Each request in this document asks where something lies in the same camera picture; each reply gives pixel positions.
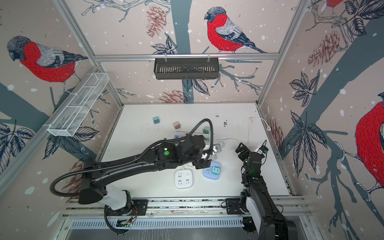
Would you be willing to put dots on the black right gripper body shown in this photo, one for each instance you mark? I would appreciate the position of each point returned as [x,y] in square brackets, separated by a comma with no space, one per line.
[245,156]

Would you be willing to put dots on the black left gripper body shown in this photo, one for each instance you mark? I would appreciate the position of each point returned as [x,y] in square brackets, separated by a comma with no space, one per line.
[201,162]

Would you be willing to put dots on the blue square socket cube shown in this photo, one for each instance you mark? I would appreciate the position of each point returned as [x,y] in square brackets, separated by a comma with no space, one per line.
[207,172]

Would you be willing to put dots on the teal plug adapter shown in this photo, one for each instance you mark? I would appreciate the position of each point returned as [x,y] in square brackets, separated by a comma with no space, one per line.
[215,171]
[156,120]

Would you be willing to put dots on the green plug adapter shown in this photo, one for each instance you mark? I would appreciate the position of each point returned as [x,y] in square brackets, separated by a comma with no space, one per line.
[206,130]

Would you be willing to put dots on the white multicolour power strip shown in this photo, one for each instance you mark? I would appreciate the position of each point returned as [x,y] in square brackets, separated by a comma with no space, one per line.
[206,137]

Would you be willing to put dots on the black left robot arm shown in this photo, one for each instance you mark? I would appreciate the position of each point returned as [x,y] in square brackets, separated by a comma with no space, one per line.
[96,185]

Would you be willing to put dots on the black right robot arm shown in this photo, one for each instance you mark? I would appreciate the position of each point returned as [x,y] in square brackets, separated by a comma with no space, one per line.
[268,220]

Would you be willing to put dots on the pink plug adapter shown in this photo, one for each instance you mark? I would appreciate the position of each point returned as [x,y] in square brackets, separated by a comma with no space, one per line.
[176,125]

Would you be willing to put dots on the white square socket cube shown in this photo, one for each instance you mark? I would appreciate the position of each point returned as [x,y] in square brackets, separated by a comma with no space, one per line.
[183,179]

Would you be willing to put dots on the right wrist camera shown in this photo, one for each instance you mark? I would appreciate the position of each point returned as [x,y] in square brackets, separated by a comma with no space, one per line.
[262,149]

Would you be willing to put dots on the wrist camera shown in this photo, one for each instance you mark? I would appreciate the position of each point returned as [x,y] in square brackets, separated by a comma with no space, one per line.
[262,149]
[214,150]

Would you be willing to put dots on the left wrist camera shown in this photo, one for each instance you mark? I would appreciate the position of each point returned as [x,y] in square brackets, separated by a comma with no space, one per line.
[214,150]

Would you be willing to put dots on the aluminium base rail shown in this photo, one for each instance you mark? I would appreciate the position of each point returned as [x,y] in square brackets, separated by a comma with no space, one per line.
[186,207]

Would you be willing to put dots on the black wire basket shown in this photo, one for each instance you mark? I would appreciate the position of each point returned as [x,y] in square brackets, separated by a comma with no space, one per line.
[186,69]

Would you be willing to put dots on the white mesh wall shelf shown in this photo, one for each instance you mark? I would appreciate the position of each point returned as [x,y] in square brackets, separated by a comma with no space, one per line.
[71,117]

